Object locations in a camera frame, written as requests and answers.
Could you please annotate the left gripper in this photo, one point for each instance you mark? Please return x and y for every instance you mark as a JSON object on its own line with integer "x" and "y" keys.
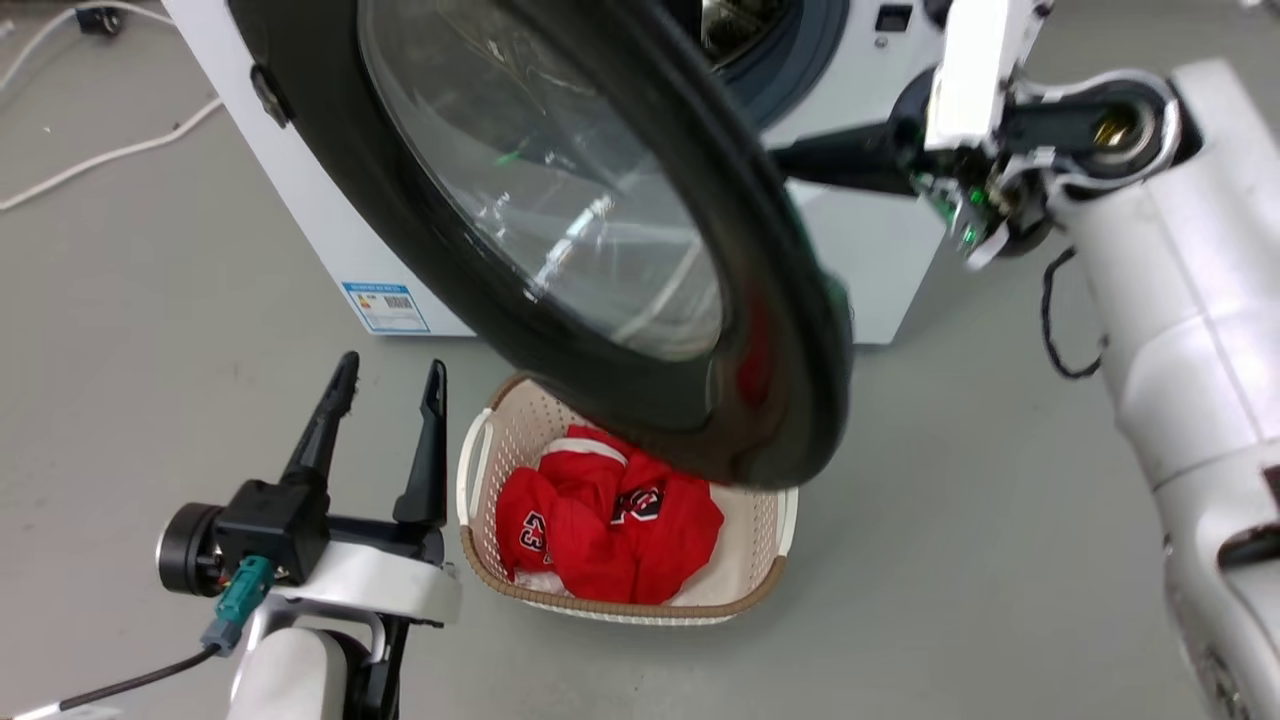
{"x": 280, "y": 530}

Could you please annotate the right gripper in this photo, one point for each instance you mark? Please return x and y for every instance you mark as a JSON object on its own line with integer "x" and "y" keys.
{"x": 975, "y": 80}

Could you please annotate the black round glass door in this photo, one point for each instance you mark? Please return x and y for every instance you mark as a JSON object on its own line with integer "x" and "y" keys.
{"x": 785, "y": 350}

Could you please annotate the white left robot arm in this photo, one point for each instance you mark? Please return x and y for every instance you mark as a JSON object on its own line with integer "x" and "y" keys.
{"x": 290, "y": 670}

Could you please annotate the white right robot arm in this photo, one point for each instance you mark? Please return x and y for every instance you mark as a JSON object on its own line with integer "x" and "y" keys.
{"x": 1190, "y": 320}

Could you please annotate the black door lock slot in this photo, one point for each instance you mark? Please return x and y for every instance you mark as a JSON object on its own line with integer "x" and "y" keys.
{"x": 893, "y": 18}

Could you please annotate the white washing machine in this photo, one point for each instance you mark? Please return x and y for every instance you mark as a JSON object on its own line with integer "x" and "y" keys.
{"x": 300, "y": 200}

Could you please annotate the black door latch hook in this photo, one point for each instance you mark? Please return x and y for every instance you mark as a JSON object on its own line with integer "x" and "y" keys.
{"x": 270, "y": 97}

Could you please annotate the grey rubber drum seal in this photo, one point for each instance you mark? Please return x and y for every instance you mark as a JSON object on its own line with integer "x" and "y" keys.
{"x": 805, "y": 60}

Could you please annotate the blue white energy label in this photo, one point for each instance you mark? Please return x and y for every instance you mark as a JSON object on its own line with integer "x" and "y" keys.
{"x": 385, "y": 307}

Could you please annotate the white cloth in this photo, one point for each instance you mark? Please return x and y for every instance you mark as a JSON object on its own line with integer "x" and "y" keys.
{"x": 535, "y": 582}

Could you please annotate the red sports jersey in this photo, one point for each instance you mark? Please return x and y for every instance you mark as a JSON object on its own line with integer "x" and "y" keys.
{"x": 600, "y": 540}

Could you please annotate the cream perforated laundry basket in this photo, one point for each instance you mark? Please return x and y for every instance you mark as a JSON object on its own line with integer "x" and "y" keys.
{"x": 745, "y": 560}

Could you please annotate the black power plug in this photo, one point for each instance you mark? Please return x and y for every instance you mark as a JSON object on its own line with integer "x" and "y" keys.
{"x": 99, "y": 20}

